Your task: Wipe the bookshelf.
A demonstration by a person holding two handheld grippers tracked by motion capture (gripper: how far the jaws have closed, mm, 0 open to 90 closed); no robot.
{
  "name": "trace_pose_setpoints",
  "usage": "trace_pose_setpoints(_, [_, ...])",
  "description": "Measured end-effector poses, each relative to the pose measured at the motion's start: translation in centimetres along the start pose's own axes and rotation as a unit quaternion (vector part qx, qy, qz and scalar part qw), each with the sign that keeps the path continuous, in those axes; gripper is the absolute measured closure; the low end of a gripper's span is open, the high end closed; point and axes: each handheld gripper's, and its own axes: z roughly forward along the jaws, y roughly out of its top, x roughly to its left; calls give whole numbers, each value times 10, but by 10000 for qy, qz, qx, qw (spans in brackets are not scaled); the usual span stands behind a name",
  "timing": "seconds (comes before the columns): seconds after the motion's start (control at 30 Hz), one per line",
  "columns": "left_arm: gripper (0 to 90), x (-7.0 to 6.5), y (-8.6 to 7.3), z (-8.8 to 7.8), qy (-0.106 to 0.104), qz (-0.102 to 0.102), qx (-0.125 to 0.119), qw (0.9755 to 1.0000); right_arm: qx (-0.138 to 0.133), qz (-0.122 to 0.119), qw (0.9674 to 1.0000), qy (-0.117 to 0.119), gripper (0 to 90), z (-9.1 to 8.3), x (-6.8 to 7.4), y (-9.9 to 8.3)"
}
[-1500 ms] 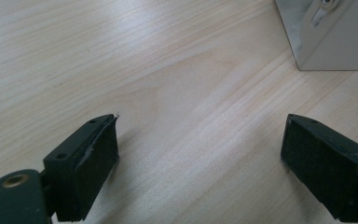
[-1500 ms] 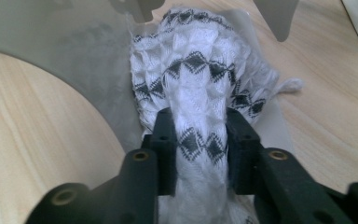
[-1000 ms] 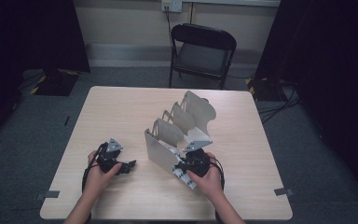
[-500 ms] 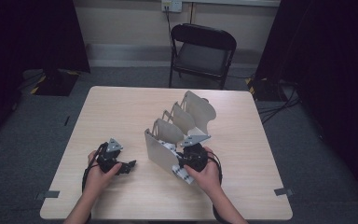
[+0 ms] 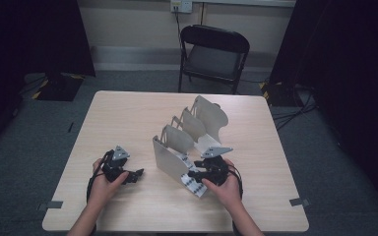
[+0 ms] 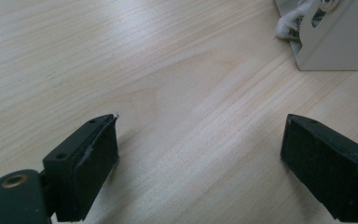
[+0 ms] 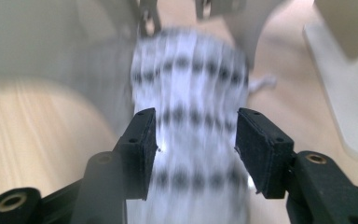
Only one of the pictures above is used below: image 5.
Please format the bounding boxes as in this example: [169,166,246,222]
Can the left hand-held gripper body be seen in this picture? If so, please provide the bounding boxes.
[101,145,131,184]

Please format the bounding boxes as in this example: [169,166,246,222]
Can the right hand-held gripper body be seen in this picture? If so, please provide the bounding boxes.
[200,146,234,187]

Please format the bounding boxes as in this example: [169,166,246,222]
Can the white cloth with dark stripes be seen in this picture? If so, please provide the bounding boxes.
[180,154,209,199]

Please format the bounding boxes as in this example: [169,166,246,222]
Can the beige expandable divider rack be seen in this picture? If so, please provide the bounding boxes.
[152,94,229,199]

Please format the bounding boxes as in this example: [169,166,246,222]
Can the person's right hand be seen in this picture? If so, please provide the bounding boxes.
[201,158,243,210]

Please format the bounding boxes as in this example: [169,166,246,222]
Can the person's left hand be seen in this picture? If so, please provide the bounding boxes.
[87,157,130,210]

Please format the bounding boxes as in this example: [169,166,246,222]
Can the grey tape strip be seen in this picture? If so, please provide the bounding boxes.
[288,197,311,207]
[36,200,64,211]

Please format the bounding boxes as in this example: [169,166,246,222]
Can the black stand base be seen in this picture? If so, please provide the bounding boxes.
[259,81,296,107]
[31,72,87,102]

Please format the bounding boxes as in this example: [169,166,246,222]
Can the black folding chair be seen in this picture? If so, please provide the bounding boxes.
[177,24,251,95]

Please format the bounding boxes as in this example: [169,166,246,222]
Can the black curtain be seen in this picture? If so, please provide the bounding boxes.
[269,0,378,217]
[0,0,96,155]

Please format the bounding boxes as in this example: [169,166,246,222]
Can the right hand-held gripper cable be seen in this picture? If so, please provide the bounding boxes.
[228,163,244,201]

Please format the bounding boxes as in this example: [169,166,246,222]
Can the hand-held gripper cable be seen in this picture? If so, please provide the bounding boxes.
[86,150,116,205]
[228,163,244,201]

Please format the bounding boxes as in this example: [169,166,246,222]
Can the left hand-held gripper cable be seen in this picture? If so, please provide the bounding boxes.
[86,150,116,205]

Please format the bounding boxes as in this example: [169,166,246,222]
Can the black floor cables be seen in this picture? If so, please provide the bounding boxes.
[270,83,319,132]

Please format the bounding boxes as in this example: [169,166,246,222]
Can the black wall socket cable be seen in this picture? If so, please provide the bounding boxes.
[173,6,186,60]

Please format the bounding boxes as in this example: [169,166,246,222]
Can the white wall socket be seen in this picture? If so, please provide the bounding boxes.
[169,0,193,14]

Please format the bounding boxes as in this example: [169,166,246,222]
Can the grey wall trunking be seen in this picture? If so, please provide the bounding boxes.
[191,0,297,8]

